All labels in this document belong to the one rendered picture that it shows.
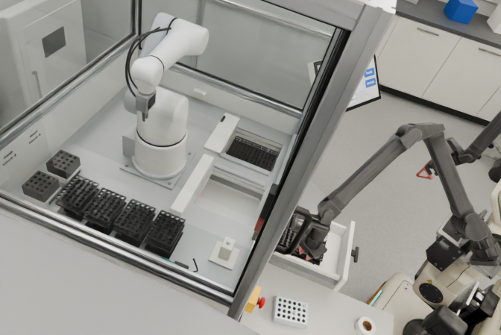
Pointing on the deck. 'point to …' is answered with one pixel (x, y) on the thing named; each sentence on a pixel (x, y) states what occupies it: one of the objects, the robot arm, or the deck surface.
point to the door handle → (297, 232)
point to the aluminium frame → (277, 218)
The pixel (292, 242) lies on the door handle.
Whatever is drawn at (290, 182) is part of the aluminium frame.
